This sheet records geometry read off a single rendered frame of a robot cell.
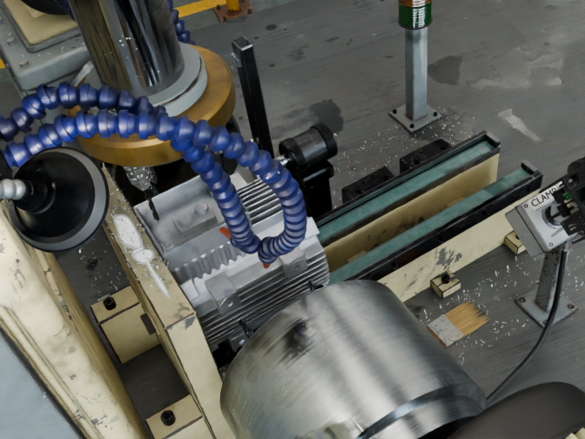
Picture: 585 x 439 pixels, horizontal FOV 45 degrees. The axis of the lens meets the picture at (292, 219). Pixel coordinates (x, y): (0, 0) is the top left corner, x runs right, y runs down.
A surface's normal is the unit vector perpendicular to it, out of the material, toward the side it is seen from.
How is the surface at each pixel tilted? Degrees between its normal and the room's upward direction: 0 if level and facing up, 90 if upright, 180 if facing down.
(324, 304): 5
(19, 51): 0
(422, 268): 90
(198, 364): 90
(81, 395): 90
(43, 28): 0
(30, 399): 90
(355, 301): 21
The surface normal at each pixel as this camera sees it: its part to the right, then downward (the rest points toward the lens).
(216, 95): -0.13, -0.67
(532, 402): 0.13, -0.76
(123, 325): 0.50, 0.59
